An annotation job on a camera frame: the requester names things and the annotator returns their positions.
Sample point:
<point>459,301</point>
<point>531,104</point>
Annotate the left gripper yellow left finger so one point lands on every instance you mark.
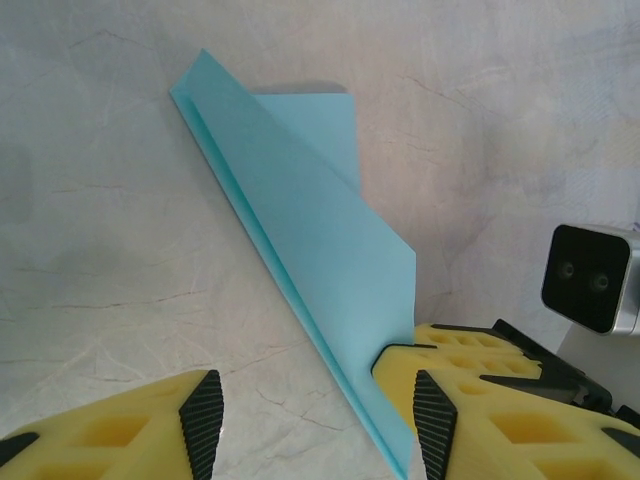
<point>100,435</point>

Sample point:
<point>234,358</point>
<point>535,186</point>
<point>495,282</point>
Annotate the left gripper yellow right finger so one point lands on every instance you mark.
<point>525,440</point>

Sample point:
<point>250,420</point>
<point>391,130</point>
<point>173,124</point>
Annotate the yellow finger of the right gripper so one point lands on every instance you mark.
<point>460,336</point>
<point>465,362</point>

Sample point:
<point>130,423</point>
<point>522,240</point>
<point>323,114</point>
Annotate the light blue cloth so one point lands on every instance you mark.
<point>310,210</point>

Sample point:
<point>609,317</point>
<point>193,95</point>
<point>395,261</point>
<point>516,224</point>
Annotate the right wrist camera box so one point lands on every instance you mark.
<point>585,275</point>

